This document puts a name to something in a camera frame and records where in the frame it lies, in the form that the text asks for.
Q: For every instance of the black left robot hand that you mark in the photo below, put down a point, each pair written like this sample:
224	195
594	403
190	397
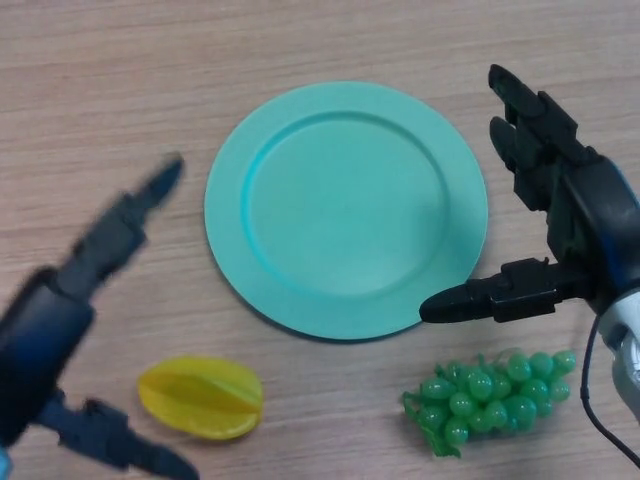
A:
50	330

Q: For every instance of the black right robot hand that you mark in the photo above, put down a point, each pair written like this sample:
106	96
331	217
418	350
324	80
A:
575	210

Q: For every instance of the yellow starfruit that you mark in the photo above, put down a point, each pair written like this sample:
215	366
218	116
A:
200	397

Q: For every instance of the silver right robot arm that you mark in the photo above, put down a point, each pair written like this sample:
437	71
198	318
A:
625	345

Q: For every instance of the green round plate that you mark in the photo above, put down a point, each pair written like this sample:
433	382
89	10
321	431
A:
346	211

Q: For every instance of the green grape bunch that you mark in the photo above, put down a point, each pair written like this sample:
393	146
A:
487	400

